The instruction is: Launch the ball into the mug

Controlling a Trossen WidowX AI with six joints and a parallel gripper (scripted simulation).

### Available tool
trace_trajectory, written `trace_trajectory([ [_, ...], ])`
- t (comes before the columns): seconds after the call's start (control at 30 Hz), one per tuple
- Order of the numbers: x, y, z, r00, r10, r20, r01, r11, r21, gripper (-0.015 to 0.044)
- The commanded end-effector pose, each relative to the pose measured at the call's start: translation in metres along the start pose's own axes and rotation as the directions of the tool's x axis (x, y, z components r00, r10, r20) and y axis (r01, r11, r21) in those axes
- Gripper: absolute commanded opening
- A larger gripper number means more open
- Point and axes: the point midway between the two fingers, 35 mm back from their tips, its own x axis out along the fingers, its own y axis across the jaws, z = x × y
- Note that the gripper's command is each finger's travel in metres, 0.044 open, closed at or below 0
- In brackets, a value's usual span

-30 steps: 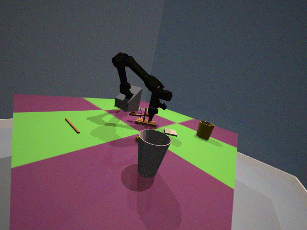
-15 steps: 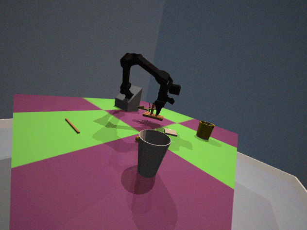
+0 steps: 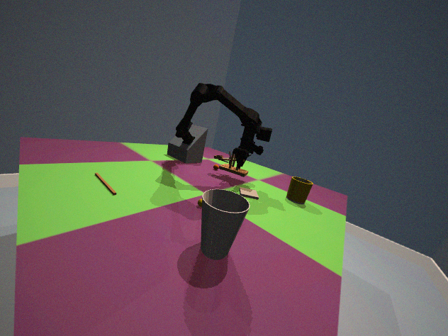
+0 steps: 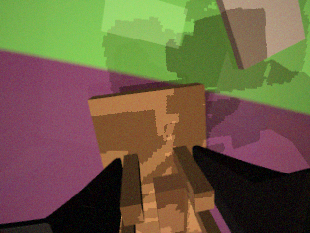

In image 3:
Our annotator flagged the brown wooden stick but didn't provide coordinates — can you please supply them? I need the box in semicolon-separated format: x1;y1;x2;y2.
95;173;116;195

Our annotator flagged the yellow cup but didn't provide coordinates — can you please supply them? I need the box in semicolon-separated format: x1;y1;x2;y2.
286;177;313;204

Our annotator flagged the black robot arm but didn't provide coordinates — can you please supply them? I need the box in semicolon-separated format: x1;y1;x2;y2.
176;83;272;155

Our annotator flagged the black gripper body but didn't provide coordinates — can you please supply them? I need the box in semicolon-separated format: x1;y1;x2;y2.
233;136;254;157

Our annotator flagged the dark grey cup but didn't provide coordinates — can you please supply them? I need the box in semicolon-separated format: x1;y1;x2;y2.
201;189;250;260

